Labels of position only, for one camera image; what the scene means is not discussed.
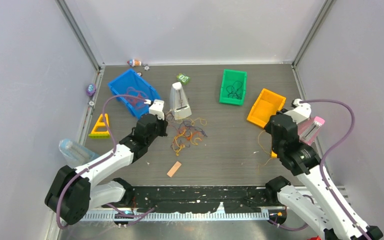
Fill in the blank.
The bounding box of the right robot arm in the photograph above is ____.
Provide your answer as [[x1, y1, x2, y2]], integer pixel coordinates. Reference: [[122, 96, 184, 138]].
[[264, 113, 384, 240]]

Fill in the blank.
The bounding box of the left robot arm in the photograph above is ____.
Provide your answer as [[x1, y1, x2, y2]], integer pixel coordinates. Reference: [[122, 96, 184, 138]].
[[44, 113, 168, 225]]

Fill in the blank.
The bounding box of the pink metronome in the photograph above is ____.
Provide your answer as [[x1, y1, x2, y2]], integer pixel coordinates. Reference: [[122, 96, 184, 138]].
[[297, 116, 325, 146]]

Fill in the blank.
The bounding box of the right yellow triangle block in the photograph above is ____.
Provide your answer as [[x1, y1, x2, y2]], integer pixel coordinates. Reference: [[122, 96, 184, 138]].
[[270, 151, 278, 159]]

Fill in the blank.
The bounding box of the yellow triangle block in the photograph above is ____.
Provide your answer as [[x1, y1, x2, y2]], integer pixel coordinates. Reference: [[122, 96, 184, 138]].
[[270, 151, 278, 159], [88, 113, 110, 139]]

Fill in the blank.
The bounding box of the orange plastic bin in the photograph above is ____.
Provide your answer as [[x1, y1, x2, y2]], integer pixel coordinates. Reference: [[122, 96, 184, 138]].
[[246, 88, 287, 128]]

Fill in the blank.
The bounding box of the white metronome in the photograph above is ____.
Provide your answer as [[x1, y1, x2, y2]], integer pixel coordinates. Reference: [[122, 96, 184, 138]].
[[169, 82, 192, 120]]

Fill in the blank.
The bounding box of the left yellow triangle block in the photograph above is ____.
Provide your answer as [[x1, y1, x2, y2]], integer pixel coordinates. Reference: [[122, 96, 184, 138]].
[[88, 113, 110, 139]]

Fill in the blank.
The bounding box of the blue plastic bin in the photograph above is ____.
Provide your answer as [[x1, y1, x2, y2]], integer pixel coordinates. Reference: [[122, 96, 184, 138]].
[[107, 69, 162, 119]]

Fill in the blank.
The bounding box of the tan wooden stick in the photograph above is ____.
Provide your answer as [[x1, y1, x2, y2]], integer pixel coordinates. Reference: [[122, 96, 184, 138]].
[[166, 161, 182, 178]]

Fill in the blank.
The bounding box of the green number tile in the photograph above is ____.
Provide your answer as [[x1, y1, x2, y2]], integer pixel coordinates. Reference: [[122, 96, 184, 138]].
[[176, 73, 191, 85]]

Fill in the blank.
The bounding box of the small figurine toy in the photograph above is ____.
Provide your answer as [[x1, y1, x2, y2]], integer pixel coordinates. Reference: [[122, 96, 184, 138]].
[[126, 59, 142, 67]]

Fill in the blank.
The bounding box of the purple small toy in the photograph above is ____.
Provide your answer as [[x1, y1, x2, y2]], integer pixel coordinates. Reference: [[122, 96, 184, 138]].
[[86, 83, 97, 97]]

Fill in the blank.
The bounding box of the green plastic bin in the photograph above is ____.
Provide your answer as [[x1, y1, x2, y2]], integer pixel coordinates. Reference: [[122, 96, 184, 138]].
[[219, 69, 248, 106]]

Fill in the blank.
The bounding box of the blue transparent metronome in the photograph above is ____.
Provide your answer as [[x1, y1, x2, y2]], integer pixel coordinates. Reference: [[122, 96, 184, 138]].
[[58, 138, 100, 168]]

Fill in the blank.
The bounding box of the red object at corner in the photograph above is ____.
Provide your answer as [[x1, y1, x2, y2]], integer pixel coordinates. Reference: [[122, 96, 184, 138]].
[[307, 236, 322, 240]]

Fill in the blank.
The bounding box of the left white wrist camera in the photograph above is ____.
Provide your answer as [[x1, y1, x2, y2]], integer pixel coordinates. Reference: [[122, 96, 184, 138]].
[[148, 99, 165, 120]]

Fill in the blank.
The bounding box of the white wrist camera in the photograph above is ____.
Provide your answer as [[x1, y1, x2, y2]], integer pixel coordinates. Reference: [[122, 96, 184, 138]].
[[284, 98, 312, 125], [148, 99, 165, 120]]

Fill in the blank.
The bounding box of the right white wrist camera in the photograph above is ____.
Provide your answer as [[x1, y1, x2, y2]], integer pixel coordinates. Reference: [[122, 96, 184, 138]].
[[284, 98, 312, 125]]

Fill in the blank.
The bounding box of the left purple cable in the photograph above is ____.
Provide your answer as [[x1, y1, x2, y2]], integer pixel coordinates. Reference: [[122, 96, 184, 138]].
[[56, 94, 151, 230]]

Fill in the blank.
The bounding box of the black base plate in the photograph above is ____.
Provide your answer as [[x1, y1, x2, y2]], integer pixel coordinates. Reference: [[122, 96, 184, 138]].
[[111, 186, 287, 216]]

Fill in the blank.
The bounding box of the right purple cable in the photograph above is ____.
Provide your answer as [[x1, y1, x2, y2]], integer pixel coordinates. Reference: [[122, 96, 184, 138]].
[[268, 98, 373, 240]]

